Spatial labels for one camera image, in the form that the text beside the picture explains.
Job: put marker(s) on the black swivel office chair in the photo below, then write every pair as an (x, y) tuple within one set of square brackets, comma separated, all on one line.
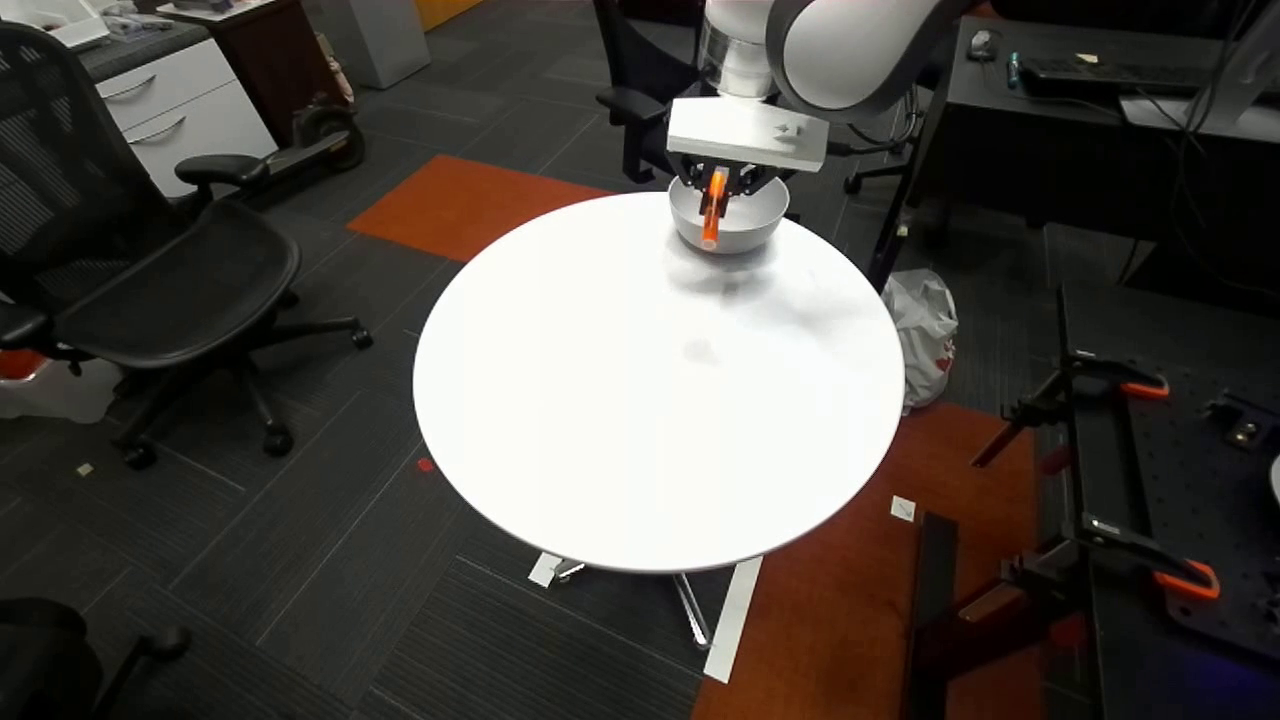
[(860, 182)]

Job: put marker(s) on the black laptop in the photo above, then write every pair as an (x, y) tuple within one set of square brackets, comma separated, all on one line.
[(1107, 73)]

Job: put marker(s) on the white drawer cabinet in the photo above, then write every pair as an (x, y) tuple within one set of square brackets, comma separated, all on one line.
[(186, 105)]

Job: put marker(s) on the dark brown wooden cabinet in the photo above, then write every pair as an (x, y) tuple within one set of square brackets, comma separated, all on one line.
[(275, 52)]

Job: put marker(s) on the grey metal cabinet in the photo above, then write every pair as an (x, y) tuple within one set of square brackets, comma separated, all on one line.
[(373, 40)]

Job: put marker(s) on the small white floor paper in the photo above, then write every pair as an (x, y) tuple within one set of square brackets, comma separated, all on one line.
[(907, 510)]

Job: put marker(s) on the white metal table base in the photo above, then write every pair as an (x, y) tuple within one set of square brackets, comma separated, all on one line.
[(728, 625)]

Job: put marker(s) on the black mesh office chair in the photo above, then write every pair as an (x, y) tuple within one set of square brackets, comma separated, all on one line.
[(172, 287)]

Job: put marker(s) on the black upright post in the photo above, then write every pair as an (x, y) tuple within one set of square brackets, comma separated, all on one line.
[(935, 603)]

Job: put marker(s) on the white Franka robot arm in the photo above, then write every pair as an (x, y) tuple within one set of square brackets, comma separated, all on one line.
[(852, 47)]

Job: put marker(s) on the black office desk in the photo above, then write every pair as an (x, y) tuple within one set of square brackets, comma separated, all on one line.
[(1065, 145)]

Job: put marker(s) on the white plastic floor object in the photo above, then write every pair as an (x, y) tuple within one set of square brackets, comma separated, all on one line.
[(53, 392)]

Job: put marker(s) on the white papers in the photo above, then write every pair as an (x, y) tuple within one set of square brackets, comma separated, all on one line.
[(45, 20)]

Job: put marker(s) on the small black bench device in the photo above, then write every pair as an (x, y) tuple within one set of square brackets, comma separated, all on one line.
[(1242, 426)]

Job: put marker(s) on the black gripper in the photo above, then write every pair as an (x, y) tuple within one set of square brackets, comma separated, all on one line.
[(746, 170)]

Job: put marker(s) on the black electric scooter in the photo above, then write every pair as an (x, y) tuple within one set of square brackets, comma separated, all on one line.
[(321, 135)]

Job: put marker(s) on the orange carrot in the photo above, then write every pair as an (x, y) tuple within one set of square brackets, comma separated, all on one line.
[(714, 222)]

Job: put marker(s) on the white plastic bag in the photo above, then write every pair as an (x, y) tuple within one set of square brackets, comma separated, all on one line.
[(921, 332)]

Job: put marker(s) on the grey round bowl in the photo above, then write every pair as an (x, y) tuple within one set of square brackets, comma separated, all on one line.
[(763, 224)]

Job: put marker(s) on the black padded office chair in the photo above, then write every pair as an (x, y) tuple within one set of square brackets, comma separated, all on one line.
[(632, 105)]

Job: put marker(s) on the grey computer mouse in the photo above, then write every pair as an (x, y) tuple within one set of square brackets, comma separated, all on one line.
[(983, 47)]

